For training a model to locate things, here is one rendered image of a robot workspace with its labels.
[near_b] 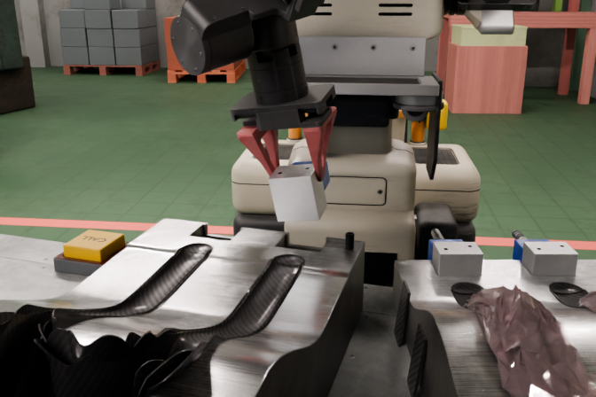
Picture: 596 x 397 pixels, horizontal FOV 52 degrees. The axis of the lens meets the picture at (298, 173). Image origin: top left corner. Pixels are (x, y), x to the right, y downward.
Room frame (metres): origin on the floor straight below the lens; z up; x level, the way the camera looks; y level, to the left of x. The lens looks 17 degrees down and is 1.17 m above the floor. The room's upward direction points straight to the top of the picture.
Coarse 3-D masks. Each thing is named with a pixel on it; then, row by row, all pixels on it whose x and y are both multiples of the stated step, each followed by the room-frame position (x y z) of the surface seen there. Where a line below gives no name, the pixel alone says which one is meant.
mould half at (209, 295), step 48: (144, 240) 0.66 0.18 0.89; (192, 240) 0.66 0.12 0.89; (240, 240) 0.66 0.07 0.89; (336, 240) 0.66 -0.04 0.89; (96, 288) 0.55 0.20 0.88; (192, 288) 0.55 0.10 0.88; (240, 288) 0.55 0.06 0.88; (336, 288) 0.54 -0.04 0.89; (96, 336) 0.38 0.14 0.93; (288, 336) 0.45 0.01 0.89; (336, 336) 0.52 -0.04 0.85; (192, 384) 0.33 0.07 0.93; (240, 384) 0.32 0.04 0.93; (288, 384) 0.38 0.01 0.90
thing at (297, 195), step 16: (272, 176) 0.64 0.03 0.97; (288, 176) 0.63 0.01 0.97; (304, 176) 0.62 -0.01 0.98; (272, 192) 0.64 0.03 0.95; (288, 192) 0.63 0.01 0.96; (304, 192) 0.63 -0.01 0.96; (320, 192) 0.64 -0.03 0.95; (288, 208) 0.63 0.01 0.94; (304, 208) 0.63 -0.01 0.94; (320, 208) 0.64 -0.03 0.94
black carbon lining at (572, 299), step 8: (456, 288) 0.61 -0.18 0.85; (464, 288) 0.61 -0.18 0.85; (472, 288) 0.61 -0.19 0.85; (480, 288) 0.61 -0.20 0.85; (552, 288) 0.61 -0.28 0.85; (560, 288) 0.61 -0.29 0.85; (568, 288) 0.61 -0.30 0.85; (576, 288) 0.61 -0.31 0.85; (456, 296) 0.59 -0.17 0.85; (464, 296) 0.60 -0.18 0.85; (560, 296) 0.59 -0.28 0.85; (568, 296) 0.60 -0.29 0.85; (576, 296) 0.59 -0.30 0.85; (464, 304) 0.58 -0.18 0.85; (568, 304) 0.58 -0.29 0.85; (576, 304) 0.58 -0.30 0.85
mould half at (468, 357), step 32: (416, 288) 0.60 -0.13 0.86; (448, 288) 0.60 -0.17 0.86; (512, 288) 0.60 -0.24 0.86; (544, 288) 0.60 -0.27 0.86; (416, 320) 0.54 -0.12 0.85; (448, 320) 0.46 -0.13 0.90; (576, 320) 0.46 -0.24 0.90; (448, 352) 0.42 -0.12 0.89; (480, 352) 0.42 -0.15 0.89; (448, 384) 0.41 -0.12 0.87; (480, 384) 0.39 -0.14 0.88
